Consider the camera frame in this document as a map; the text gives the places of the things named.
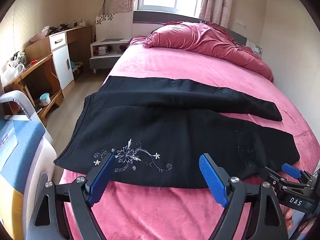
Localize pink basket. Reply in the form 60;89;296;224
29;33;48;43

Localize white cabinet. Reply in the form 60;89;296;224
49;32;75;90

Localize white flower-print nightstand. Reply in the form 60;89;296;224
250;42;264;56
89;12;134;73

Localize bed with pink sheet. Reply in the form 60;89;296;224
60;36;320;240

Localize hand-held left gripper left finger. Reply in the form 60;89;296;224
26;152;117;240

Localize white plastic bag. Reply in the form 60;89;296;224
0;60;25;86

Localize wooden desk unit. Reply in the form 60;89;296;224
24;25;93;90

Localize blue and white box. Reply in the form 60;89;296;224
0;119;58;240

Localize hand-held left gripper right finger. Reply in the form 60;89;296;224
199;153;288;240

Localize grey chair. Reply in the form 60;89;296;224
0;90;47;130

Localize person's right hand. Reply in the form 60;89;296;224
284;209;317;233

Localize white bucket under desk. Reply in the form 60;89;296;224
39;93;51;107

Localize black embroidered pants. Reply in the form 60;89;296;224
54;76;300;189

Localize grey headboard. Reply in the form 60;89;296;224
132;10;248;47

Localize low wooden table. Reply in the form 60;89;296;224
2;54;63;128

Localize red duvet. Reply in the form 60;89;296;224
142;21;274;83

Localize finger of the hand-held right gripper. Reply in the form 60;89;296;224
282;164;313;183
260;167;300;196

